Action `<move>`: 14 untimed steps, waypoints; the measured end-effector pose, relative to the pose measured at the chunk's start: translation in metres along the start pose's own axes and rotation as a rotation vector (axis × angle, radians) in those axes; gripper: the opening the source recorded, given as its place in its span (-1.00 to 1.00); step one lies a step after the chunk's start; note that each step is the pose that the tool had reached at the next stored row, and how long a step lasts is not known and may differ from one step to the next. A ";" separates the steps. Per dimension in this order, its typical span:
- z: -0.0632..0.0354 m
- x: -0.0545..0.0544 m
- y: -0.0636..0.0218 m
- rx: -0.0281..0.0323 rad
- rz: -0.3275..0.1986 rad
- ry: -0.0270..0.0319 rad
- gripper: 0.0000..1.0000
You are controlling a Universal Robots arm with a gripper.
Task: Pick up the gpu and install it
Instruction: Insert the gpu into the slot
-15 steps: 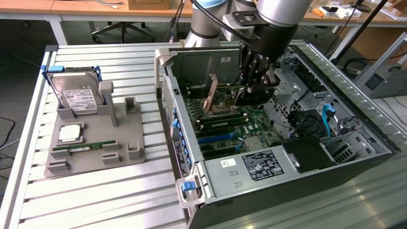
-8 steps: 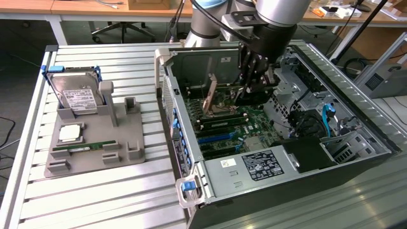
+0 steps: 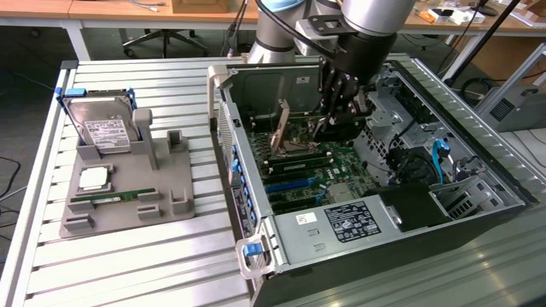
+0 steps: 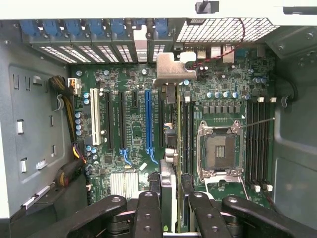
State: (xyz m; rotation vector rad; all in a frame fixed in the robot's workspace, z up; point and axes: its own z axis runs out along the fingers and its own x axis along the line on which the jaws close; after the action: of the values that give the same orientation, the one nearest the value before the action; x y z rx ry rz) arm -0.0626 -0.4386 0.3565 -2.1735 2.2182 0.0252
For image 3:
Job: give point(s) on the small white box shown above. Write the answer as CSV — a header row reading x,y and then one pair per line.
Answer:
x,y
468,18

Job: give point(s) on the grey power supply with labels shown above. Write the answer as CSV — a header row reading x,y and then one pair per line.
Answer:
x,y
298,243

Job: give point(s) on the brown cardboard box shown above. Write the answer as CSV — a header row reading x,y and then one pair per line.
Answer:
x,y
201,6

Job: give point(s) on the grey metal disk bay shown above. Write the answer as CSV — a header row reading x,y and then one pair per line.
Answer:
x,y
469,195

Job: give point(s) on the silver CPU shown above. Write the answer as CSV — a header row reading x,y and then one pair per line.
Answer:
x,y
94,179

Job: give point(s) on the hard disk with blue bracket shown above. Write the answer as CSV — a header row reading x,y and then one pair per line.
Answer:
x,y
107,128

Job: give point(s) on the CPU socket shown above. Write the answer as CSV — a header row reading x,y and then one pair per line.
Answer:
x,y
297,148

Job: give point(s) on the black stand pole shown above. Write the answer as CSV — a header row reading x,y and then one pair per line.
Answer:
x,y
490,32

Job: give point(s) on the blue case latch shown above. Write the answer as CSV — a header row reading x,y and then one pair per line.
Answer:
x,y
252,249

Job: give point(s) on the green RAM stick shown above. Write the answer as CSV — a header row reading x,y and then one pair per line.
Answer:
x,y
129,194

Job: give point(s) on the open black PC case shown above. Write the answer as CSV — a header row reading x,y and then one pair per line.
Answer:
x,y
384,272

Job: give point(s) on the silver chipset heatsink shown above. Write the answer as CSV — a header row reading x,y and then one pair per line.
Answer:
x,y
341,192

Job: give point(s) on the wooden desk white legs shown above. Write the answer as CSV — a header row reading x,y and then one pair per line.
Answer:
x,y
43,12
504,27

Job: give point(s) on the graphics card with metal bracket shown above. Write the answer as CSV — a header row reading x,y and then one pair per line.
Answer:
x,y
341,131

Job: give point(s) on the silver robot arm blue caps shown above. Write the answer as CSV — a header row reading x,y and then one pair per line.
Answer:
x,y
277,32

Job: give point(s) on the grey metal cabinet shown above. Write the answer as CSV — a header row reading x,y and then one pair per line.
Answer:
x,y
525,108

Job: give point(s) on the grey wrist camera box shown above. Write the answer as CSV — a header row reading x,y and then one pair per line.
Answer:
x,y
308,41

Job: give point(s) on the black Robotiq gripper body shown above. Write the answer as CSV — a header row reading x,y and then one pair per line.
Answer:
x,y
362,54

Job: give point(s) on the green Dell motherboard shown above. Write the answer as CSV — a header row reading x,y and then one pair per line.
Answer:
x,y
341,156

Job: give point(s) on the black office chair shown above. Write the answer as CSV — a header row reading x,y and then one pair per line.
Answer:
x,y
165,38

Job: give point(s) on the grey printed parts rack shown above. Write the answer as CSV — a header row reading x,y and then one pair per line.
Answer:
x,y
123,179

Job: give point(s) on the black RAM stick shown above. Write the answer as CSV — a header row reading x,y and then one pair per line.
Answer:
x,y
298,164

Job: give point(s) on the perforated metal drive cage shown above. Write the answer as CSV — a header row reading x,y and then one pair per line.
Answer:
x,y
384,128

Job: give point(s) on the black expansion slot blue latch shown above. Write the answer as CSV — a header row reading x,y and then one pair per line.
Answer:
x,y
294,198

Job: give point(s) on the black plastic shroud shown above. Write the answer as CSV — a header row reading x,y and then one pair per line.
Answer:
x,y
409,204

